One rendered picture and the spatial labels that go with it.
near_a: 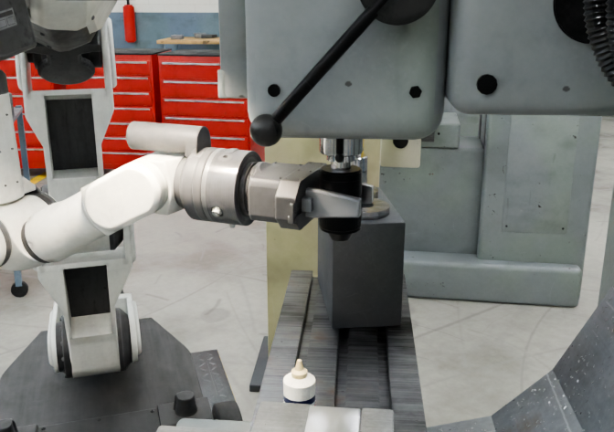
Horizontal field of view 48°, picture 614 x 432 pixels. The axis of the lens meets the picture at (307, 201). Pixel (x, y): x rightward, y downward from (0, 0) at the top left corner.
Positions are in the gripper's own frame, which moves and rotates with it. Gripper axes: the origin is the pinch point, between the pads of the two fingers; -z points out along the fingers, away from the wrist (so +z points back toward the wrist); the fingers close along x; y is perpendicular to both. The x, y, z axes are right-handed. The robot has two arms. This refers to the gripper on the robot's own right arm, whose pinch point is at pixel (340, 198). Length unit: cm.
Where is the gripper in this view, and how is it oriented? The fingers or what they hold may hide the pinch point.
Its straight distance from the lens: 77.7
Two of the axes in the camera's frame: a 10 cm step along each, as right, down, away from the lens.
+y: -0.1, 9.6, 2.9
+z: -9.4, -1.0, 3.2
